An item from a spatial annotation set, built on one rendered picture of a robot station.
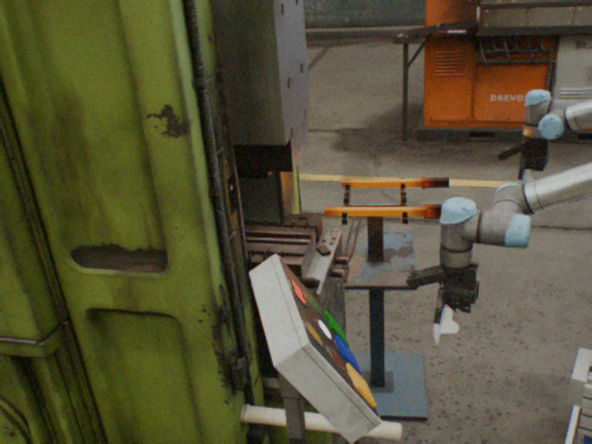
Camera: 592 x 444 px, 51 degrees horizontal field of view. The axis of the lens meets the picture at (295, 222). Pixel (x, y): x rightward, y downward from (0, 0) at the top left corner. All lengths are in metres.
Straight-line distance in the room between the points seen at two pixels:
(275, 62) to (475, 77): 3.92
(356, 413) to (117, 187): 0.77
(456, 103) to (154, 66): 4.24
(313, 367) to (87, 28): 0.86
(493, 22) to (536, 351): 2.78
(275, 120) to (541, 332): 2.02
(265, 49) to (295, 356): 0.74
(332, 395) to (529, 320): 2.14
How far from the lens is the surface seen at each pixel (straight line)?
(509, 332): 3.18
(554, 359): 3.08
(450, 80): 5.34
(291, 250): 1.85
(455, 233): 1.43
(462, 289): 1.52
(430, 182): 2.42
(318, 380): 1.21
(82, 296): 1.72
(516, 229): 1.41
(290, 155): 1.64
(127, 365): 1.89
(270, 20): 1.50
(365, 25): 9.47
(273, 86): 1.54
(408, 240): 2.56
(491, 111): 5.42
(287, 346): 1.18
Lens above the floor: 1.92
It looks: 28 degrees down
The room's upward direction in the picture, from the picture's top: 5 degrees counter-clockwise
